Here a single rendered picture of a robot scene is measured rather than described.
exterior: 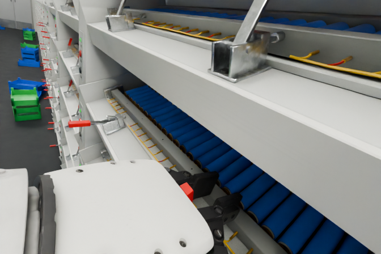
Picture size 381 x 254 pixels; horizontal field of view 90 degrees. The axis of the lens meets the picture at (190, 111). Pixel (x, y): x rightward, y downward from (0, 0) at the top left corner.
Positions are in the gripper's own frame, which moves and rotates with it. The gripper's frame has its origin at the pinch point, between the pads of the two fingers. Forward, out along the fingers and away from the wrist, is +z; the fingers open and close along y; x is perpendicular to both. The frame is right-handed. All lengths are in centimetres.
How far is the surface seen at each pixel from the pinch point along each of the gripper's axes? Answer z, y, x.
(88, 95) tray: -3.1, -42.3, -5.1
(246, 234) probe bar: 2.0, 4.2, -1.5
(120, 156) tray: -2.4, -17.7, -6.8
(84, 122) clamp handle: -6.9, -26.1, -5.1
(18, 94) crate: -13, -242, -84
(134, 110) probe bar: 2.1, -26.5, -1.5
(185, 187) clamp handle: -5.0, -0.1, 2.1
